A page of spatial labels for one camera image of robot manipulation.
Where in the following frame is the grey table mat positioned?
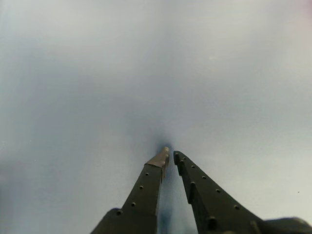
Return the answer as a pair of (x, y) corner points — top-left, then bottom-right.
(0, 0), (312, 234)

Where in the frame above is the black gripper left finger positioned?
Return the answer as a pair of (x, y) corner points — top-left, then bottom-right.
(91, 146), (171, 234)

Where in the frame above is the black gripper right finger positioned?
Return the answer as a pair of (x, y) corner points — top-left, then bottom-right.
(173, 150), (267, 234)

